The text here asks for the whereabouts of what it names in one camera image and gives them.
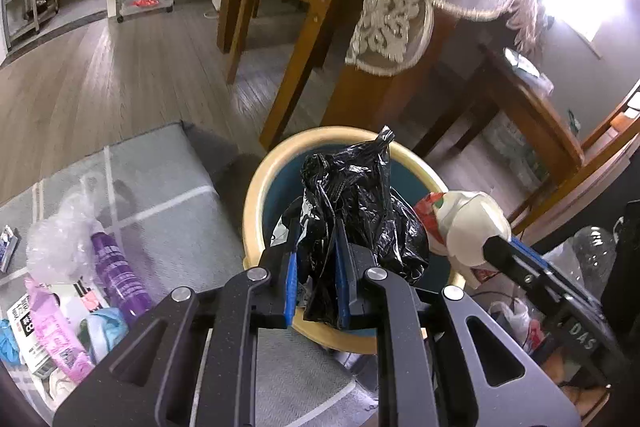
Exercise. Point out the clear crumpled plastic bag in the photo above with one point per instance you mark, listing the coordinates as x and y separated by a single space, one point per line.
60 242

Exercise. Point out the pale teal cloth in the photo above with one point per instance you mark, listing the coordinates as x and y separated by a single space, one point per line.
107 327

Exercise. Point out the white crumpled tissue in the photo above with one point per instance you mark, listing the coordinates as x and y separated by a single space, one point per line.
62 387

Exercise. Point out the pink plastic wrapper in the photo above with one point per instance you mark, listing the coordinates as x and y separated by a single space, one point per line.
55 337

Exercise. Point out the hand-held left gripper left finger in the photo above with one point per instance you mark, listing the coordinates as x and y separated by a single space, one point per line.
291 287

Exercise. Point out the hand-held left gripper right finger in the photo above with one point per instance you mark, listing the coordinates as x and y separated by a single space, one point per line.
342 287

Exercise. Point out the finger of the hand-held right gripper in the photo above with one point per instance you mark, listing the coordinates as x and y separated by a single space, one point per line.
537 259
520 269

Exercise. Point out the small blue and white box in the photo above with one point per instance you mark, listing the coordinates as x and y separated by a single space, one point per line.
7 247

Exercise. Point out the black and white printed carton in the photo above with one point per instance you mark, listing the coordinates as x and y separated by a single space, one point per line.
22 322

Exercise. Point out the teal bin with cream rim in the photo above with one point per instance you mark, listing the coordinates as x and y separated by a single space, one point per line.
280 187

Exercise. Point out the white plastic bag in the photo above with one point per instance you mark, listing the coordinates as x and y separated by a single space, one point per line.
512 319

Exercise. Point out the black plastic bag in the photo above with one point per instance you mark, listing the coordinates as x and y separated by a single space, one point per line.
370 217

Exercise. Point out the clear plastic bottle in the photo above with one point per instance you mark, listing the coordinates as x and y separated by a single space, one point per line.
595 247

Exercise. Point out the white and red wrapper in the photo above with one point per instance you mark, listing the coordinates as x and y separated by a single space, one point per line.
470 227

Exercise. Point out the purple bottle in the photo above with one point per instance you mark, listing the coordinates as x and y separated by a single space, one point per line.
120 277

